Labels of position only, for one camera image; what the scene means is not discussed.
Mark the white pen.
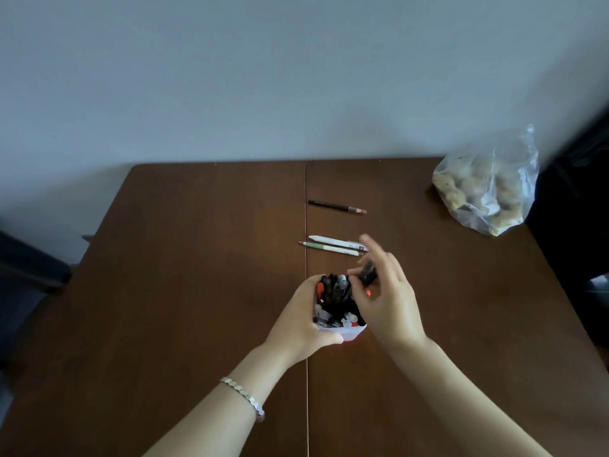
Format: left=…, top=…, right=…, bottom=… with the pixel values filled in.
left=308, top=235, right=369, bottom=253

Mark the person's left hand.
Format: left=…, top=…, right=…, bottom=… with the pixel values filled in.
left=263, top=275, right=344, bottom=370

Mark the person's right forearm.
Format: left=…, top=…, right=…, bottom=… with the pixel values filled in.
left=386, top=337, right=553, bottom=457

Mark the dark chair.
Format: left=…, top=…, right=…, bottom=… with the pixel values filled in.
left=0, top=229, right=73, bottom=376

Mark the green and white pencil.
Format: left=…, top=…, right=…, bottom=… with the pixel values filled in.
left=298, top=241, right=363, bottom=257

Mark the bunch of pens and markers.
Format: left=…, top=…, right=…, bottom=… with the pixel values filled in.
left=313, top=274, right=373, bottom=329

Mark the black furniture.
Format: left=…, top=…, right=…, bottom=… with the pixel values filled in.
left=525, top=105, right=609, bottom=349

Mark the person's left forearm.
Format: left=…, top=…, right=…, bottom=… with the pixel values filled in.
left=142, top=345, right=292, bottom=457

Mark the silver bracelet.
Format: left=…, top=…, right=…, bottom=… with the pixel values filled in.
left=220, top=377, right=266, bottom=420

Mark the person's right hand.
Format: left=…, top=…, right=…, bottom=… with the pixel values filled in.
left=346, top=234, right=428, bottom=358

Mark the black pencil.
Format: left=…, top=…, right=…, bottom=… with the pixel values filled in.
left=308, top=200, right=368, bottom=215

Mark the clear plastic bag of food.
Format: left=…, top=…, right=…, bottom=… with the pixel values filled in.
left=431, top=124, right=540, bottom=237

